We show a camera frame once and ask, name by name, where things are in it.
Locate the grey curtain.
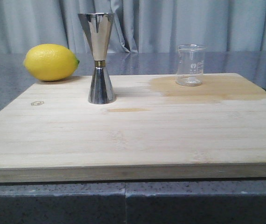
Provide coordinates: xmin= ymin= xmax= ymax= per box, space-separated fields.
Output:
xmin=0 ymin=0 xmax=266 ymax=53

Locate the small glass beaker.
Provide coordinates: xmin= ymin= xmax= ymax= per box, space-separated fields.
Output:
xmin=176 ymin=44 xmax=206 ymax=87

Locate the steel double jigger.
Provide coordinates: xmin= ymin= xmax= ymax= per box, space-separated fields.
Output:
xmin=78 ymin=13 xmax=116 ymax=105

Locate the wooden cutting board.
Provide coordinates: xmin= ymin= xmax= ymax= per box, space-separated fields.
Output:
xmin=0 ymin=73 xmax=266 ymax=182

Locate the yellow lemon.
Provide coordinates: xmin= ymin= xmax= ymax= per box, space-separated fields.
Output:
xmin=23 ymin=44 xmax=80 ymax=81

